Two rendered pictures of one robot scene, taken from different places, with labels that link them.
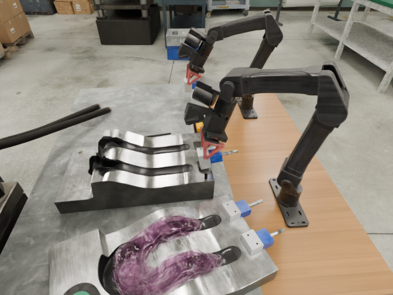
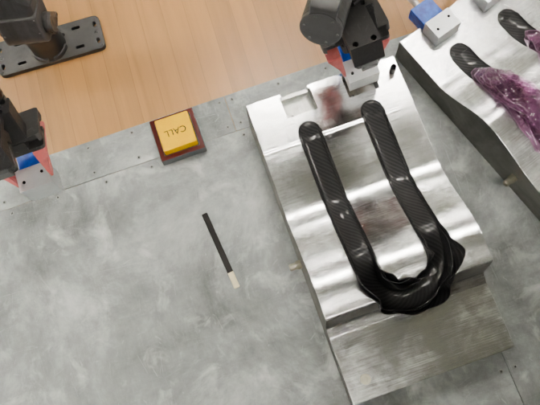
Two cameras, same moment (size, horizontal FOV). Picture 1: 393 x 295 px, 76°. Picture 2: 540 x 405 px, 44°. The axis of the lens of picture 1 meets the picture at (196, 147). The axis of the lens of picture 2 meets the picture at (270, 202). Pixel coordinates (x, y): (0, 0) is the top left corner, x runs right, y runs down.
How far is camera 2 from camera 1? 1.00 m
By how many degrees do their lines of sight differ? 52
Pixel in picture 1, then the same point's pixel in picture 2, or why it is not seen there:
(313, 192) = not seen: outside the picture
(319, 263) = not seen: outside the picture
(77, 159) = (389, 372)
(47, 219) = (521, 366)
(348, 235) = not seen: outside the picture
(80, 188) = (466, 314)
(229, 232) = (476, 27)
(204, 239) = (505, 58)
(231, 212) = (452, 21)
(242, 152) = (240, 40)
